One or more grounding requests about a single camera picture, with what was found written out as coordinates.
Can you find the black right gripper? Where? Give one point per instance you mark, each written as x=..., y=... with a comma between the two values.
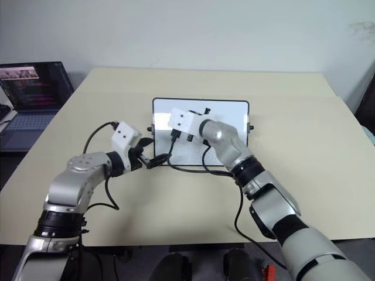
x=191, y=138

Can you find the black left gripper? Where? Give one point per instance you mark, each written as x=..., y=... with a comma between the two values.
x=137, y=159

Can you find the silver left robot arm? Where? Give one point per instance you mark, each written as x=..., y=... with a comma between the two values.
x=73, y=184

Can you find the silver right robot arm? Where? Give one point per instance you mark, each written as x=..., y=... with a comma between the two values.
x=272, y=205

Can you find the black-framed small whiteboard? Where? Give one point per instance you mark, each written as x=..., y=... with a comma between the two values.
x=228, y=114

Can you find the black rounded shape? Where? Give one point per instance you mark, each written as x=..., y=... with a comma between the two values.
x=175, y=267
x=237, y=265

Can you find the open blue-grey laptop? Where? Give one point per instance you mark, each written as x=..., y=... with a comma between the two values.
x=32, y=87

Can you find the black object beside laptop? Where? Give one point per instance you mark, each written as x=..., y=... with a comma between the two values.
x=4, y=112

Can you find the small red object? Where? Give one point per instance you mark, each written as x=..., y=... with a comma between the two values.
x=268, y=272

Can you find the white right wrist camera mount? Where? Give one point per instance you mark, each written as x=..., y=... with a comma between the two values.
x=183, y=120

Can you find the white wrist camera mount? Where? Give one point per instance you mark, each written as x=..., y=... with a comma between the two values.
x=124, y=136
x=183, y=120

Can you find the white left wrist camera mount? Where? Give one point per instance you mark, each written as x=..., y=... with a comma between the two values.
x=124, y=136

